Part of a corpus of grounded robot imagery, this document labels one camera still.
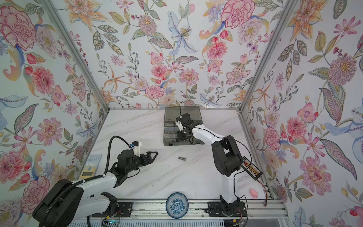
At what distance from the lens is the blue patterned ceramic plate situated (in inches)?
29.0

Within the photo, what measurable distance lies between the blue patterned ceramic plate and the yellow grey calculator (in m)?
0.50

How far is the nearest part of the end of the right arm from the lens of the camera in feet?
2.34

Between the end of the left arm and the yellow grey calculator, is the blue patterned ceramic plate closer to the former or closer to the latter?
the end of the left arm

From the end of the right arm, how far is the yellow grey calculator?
21.9 inches

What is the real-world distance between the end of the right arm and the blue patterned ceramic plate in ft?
1.02

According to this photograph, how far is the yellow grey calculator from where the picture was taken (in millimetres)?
876

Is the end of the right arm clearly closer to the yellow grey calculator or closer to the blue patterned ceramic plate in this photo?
the blue patterned ceramic plate
